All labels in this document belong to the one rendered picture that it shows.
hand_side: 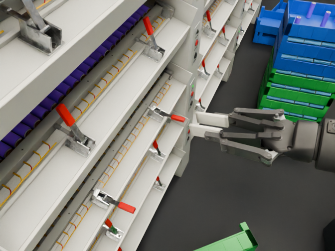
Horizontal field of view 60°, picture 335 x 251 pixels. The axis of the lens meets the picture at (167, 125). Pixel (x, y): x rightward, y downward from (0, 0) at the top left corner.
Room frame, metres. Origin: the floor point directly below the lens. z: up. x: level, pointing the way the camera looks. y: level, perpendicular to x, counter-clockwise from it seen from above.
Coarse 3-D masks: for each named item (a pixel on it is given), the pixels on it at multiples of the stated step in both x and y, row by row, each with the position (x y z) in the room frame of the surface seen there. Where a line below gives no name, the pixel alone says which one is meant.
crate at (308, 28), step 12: (288, 0) 1.19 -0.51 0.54; (300, 0) 1.20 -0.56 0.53; (288, 12) 1.10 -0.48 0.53; (300, 12) 1.19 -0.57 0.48; (324, 12) 1.16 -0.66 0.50; (288, 24) 1.02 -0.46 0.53; (300, 24) 1.01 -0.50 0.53; (312, 24) 1.09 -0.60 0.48; (300, 36) 1.00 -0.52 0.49; (312, 36) 0.99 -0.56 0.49; (324, 36) 0.98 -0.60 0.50
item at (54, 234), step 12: (156, 84) 0.61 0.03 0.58; (168, 84) 0.63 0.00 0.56; (156, 96) 0.58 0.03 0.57; (144, 108) 0.52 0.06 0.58; (132, 120) 0.48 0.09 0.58; (120, 144) 0.41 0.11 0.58; (108, 156) 0.37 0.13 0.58; (96, 168) 0.34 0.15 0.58; (96, 180) 0.31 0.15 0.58; (84, 192) 0.28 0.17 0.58; (72, 204) 0.26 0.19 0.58; (72, 216) 0.23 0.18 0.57; (84, 216) 0.24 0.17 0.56; (60, 228) 0.21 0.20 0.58; (48, 240) 0.19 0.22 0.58
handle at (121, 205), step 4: (104, 200) 0.27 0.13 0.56; (108, 200) 0.27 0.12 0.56; (112, 200) 0.27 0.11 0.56; (112, 204) 0.26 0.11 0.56; (116, 204) 0.26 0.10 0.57; (120, 204) 0.26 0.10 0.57; (124, 204) 0.26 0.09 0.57; (120, 208) 0.26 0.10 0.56; (124, 208) 0.25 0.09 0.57; (128, 208) 0.25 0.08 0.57; (132, 208) 0.25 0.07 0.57; (132, 212) 0.24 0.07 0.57
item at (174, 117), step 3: (159, 111) 0.52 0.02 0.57; (159, 114) 0.52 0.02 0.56; (162, 114) 0.51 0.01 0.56; (165, 114) 0.51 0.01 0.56; (168, 114) 0.51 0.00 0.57; (168, 117) 0.50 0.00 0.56; (171, 117) 0.50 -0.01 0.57; (174, 117) 0.50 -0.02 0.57; (177, 117) 0.50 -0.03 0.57; (180, 117) 0.50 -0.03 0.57; (183, 117) 0.50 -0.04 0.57; (177, 120) 0.49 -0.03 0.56; (180, 120) 0.49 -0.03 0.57; (183, 120) 0.49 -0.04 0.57
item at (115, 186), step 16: (176, 80) 0.67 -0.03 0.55; (160, 96) 0.60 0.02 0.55; (176, 96) 0.61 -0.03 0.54; (144, 128) 0.48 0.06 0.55; (160, 128) 0.49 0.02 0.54; (128, 144) 0.43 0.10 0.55; (144, 144) 0.43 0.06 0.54; (128, 160) 0.38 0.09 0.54; (112, 176) 0.34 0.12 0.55; (128, 176) 0.34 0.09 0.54; (112, 192) 0.30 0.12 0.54; (64, 208) 0.26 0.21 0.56; (96, 208) 0.26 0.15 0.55; (112, 208) 0.27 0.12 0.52; (80, 224) 0.23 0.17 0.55; (96, 224) 0.23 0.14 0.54; (64, 240) 0.20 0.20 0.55; (80, 240) 0.20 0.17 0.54
